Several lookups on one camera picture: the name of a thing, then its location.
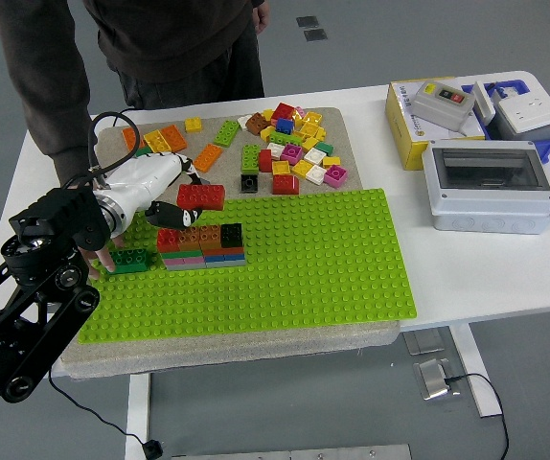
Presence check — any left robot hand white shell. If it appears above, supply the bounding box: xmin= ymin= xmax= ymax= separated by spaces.
xmin=93 ymin=151 xmax=213 ymax=231

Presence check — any person's right hand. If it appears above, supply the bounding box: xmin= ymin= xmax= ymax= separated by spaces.
xmin=80 ymin=228 xmax=126 ymax=282

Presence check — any person's left hand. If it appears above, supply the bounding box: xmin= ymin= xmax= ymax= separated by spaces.
xmin=250 ymin=0 xmax=272 ymax=35

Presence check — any dark green long toy brick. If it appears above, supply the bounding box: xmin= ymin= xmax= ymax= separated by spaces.
xmin=106 ymin=247 xmax=151 ymax=275

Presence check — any red long toy brick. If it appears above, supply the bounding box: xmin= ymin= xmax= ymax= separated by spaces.
xmin=176 ymin=183 xmax=227 ymax=212

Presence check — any yellow long toy brick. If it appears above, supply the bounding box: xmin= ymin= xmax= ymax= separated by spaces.
xmin=143 ymin=129 xmax=173 ymax=155

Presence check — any red square stacked brick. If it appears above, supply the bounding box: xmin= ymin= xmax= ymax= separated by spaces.
xmin=156 ymin=228 xmax=181 ymax=253

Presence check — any orange-brown square stacked brick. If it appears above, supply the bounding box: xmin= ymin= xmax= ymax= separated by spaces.
xmin=198 ymin=223 xmax=223 ymax=249
xmin=177 ymin=226 xmax=202 ymax=250

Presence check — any green flat brick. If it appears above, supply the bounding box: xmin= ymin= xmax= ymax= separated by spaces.
xmin=161 ymin=248 xmax=204 ymax=260

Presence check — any lime green long brick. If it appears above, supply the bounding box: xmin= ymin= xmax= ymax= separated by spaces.
xmin=241 ymin=143 xmax=262 ymax=173
xmin=213 ymin=119 xmax=241 ymax=148
xmin=268 ymin=131 xmax=304 ymax=148

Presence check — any red square toy brick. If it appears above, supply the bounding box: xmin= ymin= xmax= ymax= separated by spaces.
xmin=270 ymin=102 xmax=296 ymax=127

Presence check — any black square stacked brick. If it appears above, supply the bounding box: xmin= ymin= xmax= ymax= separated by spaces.
xmin=219 ymin=222 xmax=244 ymax=249

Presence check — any red flat brick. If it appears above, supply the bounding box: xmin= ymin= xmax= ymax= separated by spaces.
xmin=201 ymin=245 xmax=246 ymax=257

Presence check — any brown square toy brick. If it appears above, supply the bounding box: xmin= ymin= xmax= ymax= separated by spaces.
xmin=245 ymin=111 xmax=271 ymax=136

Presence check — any magenta square toy brick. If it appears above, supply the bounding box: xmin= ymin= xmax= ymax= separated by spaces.
xmin=280 ymin=143 xmax=304 ymax=167

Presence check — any red large square brick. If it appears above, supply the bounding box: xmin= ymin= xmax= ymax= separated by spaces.
xmin=272 ymin=172 xmax=301 ymax=196

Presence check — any pink square toy brick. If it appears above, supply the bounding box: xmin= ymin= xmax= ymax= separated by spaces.
xmin=323 ymin=164 xmax=350 ymax=189

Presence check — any green studded baseplate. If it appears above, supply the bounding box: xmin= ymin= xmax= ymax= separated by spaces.
xmin=77 ymin=187 xmax=419 ymax=344

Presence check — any person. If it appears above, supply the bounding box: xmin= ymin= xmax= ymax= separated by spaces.
xmin=81 ymin=0 xmax=266 ymax=111

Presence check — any grey-brown mat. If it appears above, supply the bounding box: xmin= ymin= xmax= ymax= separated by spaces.
xmin=57 ymin=105 xmax=401 ymax=380

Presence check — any white table leg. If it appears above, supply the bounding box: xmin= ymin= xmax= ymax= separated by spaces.
xmin=125 ymin=372 xmax=152 ymax=460

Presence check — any yellow cardboard box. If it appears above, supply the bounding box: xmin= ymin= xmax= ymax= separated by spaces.
xmin=383 ymin=77 xmax=487 ymax=172

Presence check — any white plastic panel piece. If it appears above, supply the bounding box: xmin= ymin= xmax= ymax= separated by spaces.
xmin=470 ymin=80 xmax=496 ymax=127

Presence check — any long metal floor strip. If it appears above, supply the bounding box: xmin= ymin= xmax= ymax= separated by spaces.
xmin=169 ymin=444 xmax=414 ymax=460

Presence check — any grey plastic box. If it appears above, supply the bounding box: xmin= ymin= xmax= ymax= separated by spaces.
xmin=488 ymin=107 xmax=550 ymax=143

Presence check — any metal floor cover plate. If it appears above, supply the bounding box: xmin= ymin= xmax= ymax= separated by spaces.
xmin=412 ymin=356 xmax=461 ymax=403
xmin=402 ymin=329 xmax=447 ymax=357

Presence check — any white table foot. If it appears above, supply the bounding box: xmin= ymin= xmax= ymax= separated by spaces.
xmin=448 ymin=324 xmax=504 ymax=418

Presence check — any black power cord with plug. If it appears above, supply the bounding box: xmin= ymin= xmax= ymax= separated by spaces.
xmin=47 ymin=107 xmax=166 ymax=460

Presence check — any grey push-button switch box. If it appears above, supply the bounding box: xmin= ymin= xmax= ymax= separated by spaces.
xmin=411 ymin=80 xmax=476 ymax=132

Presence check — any white wall socket panel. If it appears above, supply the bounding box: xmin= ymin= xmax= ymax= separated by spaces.
xmin=494 ymin=97 xmax=550 ymax=134

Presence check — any grey distribution enclosure clear lid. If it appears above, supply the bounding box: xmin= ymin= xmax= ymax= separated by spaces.
xmin=421 ymin=138 xmax=550 ymax=236

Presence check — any black floor cable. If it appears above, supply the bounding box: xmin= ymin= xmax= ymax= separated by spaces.
xmin=445 ymin=372 xmax=511 ymax=460

